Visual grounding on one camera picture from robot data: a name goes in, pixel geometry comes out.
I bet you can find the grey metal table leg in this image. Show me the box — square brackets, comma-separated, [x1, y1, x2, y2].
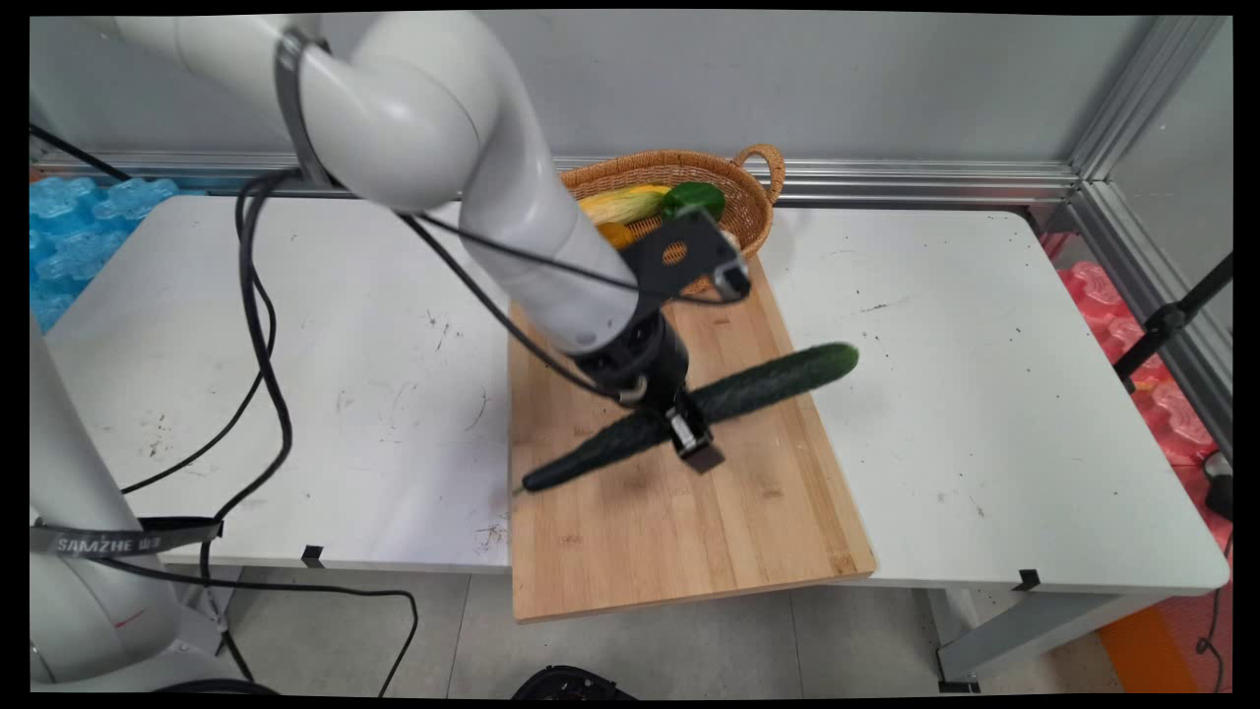
[177, 563, 243, 659]
[925, 588, 1172, 692]

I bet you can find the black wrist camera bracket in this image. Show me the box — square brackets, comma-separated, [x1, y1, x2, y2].
[618, 209, 752, 304]

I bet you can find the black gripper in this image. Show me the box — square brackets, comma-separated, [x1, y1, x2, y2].
[575, 314, 727, 476]

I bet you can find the yellow corn cob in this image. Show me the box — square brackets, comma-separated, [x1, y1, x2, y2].
[576, 184, 673, 226]

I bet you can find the green bell pepper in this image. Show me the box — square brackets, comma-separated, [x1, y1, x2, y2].
[660, 181, 727, 224]

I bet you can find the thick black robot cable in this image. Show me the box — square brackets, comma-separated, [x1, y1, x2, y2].
[118, 167, 301, 685]

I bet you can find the bamboo cutting board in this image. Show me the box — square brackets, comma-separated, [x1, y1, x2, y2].
[508, 254, 877, 624]

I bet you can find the small black device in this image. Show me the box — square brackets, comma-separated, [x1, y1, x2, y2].
[1202, 450, 1233, 523]

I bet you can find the black tripod pole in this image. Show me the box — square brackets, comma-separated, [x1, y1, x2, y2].
[1112, 253, 1233, 395]

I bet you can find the pink foam mat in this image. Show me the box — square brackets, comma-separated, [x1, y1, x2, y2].
[1043, 231, 1233, 690]

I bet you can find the aluminium frame rail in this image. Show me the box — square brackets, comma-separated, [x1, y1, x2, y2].
[30, 151, 1081, 210]

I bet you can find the aluminium frame corner post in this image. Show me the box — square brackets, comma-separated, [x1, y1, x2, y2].
[1067, 15, 1233, 459]

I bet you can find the blue foam mat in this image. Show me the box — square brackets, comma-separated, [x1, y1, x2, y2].
[30, 175, 183, 336]

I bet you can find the thin black floor cable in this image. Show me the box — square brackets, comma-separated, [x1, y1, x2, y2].
[94, 556, 420, 696]

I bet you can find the orange floor mat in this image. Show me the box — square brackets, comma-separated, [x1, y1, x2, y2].
[1096, 601, 1204, 694]

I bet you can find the black round object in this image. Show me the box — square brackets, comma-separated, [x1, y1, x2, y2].
[511, 665, 640, 701]

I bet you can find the woven wicker basket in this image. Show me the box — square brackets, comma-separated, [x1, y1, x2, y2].
[556, 144, 787, 297]

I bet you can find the long dark green cucumber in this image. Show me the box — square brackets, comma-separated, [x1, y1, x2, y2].
[520, 342, 860, 494]

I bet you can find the thin black cable on mat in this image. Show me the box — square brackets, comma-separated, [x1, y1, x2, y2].
[1195, 532, 1233, 692]

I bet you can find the grey SAMZHE velcro strap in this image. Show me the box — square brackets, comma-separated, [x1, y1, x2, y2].
[30, 516, 226, 558]

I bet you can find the black cable behind table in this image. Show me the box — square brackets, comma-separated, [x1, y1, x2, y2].
[30, 121, 131, 184]

